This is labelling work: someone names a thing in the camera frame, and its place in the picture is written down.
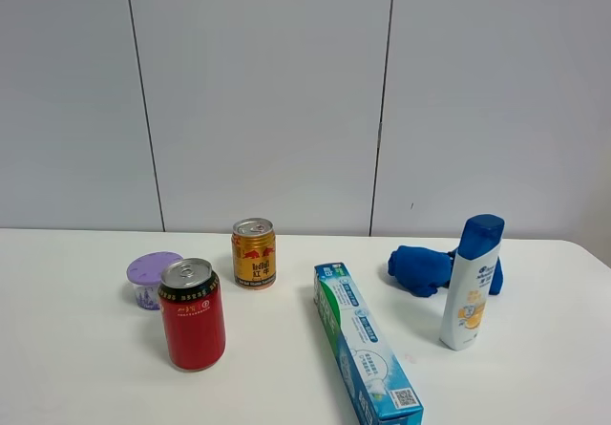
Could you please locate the blue rolled cloth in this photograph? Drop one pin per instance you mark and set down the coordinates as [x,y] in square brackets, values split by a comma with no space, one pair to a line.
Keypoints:
[423,271]

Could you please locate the purple lidded small cup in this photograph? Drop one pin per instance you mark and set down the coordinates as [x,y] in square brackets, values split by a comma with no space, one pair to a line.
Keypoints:
[144,273]

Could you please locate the gold energy drink can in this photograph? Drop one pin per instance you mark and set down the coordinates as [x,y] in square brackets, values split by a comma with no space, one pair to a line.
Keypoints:
[254,253]

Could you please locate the red soda can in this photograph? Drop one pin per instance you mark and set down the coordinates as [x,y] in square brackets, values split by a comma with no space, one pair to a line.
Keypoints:
[190,302]

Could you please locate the white shampoo bottle blue cap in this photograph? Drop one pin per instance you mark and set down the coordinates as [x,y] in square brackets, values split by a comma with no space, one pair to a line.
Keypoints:
[473,272]

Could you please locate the green blue toothpaste box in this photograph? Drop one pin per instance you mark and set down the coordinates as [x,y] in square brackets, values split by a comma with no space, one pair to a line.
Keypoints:
[378,388]

